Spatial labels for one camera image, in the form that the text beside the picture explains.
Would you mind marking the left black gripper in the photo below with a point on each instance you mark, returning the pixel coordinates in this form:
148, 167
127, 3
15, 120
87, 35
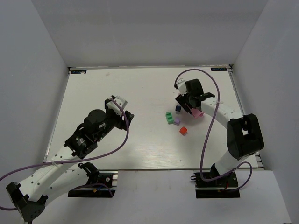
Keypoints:
122, 119

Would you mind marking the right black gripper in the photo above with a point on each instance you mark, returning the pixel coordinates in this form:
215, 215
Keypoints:
184, 102

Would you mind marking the small dark blue cube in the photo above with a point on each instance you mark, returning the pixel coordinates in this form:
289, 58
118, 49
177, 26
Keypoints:
178, 108

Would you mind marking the green ridged block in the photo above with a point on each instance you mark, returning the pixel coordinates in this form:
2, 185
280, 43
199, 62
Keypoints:
169, 117

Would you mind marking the pink plastic box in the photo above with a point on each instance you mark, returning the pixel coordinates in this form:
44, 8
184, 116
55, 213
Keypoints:
196, 113

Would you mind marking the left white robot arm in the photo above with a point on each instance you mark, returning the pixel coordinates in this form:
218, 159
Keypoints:
70, 166

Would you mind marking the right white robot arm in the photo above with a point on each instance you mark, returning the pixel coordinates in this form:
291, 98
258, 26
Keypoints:
244, 137

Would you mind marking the purple cube block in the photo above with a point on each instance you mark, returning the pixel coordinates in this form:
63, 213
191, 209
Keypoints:
176, 121

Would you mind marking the red cube block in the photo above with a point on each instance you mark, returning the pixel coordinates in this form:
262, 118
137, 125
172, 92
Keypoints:
183, 130

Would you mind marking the right blue logo sticker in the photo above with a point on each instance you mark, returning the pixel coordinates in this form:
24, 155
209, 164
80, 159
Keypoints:
218, 69

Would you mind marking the blue logo sticker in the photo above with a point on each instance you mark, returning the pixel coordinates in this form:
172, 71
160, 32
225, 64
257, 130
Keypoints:
218, 69
78, 71

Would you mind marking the left blue logo sticker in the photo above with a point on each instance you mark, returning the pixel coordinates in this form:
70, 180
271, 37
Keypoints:
78, 71

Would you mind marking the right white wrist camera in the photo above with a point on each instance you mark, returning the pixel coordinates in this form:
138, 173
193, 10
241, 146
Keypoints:
181, 86

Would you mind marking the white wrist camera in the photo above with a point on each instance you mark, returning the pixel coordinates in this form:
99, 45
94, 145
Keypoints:
117, 104
181, 86

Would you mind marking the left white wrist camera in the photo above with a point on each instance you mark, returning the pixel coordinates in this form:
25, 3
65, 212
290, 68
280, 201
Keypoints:
117, 104

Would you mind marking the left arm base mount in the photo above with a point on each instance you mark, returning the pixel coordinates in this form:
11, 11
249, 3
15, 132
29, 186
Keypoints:
99, 184

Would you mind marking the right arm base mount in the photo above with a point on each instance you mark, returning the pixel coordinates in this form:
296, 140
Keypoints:
221, 188

